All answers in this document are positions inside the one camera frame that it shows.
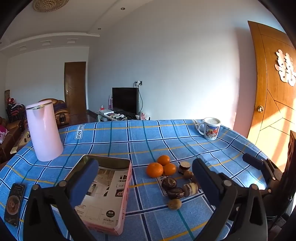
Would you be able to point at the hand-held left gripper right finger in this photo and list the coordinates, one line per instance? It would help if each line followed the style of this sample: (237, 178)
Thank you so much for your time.
(204, 183)

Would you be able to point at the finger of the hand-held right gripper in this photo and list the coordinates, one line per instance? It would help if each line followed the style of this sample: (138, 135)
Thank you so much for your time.
(252, 160)

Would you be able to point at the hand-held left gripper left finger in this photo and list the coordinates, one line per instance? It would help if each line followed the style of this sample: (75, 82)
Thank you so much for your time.
(83, 180)

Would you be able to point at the round brown layered pastry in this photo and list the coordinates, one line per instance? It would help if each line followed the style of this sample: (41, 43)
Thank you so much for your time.
(184, 167)
(190, 188)

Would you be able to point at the orange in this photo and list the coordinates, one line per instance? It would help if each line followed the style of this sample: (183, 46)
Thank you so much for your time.
(163, 160)
(154, 169)
(170, 169)

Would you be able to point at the pink tin box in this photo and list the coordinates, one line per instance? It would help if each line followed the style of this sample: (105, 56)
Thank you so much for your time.
(105, 226)

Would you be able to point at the brown kiwi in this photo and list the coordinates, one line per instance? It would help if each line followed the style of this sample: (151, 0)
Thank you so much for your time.
(174, 204)
(188, 174)

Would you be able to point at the printed paper leaflet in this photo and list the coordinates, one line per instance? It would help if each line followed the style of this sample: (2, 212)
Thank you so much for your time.
(111, 190)

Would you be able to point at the dark passion fruit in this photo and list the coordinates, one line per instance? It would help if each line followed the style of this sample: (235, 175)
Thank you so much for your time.
(175, 193)
(168, 183)

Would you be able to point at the white printed mug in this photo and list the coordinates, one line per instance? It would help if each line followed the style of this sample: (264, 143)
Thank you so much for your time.
(211, 132)

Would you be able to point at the round door knob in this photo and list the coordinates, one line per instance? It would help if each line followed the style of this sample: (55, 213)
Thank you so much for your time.
(261, 109)

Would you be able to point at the pink electric kettle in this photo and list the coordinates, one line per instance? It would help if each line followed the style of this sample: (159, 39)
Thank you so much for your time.
(45, 134)

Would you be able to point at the low television stand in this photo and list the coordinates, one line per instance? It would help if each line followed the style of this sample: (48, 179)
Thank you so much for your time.
(103, 117)

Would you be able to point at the brown leather armchair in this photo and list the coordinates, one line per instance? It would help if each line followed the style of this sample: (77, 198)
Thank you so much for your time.
(61, 117)

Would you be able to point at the blue checked tablecloth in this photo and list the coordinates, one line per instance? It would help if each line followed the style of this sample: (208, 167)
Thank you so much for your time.
(143, 143)

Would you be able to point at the flat white box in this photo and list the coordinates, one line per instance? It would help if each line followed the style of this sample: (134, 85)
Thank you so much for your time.
(107, 112)

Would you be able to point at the black smartphone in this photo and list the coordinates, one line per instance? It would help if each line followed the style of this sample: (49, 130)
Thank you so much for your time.
(14, 204)

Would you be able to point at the low coffee table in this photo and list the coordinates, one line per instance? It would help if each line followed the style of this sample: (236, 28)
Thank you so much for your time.
(23, 139)

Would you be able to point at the purple blanket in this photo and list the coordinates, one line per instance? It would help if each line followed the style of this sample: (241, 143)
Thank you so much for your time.
(60, 107)

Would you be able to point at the light wooden door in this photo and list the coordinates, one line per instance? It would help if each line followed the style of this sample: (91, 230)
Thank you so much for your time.
(266, 81)

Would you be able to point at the brown leather sofa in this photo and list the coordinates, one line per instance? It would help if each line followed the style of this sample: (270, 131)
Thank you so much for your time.
(11, 136)

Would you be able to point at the dark brown interior door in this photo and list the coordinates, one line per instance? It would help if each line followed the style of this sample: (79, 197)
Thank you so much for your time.
(75, 92)

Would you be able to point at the black television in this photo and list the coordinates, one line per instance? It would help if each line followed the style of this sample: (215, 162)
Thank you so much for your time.
(124, 99)

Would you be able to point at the pink floral cushion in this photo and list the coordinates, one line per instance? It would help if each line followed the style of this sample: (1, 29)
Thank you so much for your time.
(3, 134)

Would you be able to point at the dark wooden shelf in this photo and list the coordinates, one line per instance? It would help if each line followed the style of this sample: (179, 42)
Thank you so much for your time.
(16, 111)

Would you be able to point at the white paper door decoration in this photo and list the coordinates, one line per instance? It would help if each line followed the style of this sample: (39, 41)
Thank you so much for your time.
(283, 67)

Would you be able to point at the round beaded ceiling lamp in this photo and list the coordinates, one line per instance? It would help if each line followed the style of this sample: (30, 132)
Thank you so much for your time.
(49, 4)

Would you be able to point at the white wall socket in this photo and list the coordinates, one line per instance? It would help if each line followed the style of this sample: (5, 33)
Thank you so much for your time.
(138, 83)

